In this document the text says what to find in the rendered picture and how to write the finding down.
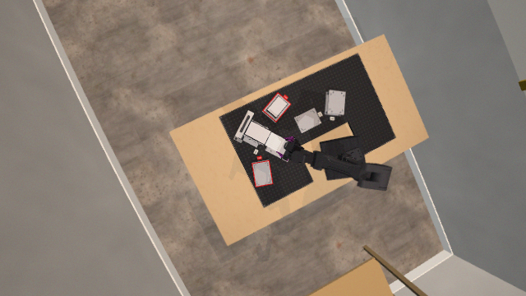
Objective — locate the grey rectangular frame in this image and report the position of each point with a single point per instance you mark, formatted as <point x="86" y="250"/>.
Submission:
<point x="307" y="120"/>

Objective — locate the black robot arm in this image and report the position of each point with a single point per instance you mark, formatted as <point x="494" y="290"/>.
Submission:
<point x="347" y="163"/>

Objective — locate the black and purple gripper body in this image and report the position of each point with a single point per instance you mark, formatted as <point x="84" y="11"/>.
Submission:
<point x="286" y="156"/>

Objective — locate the white multiwell plate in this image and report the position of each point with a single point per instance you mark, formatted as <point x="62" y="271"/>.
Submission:
<point x="275" y="142"/>

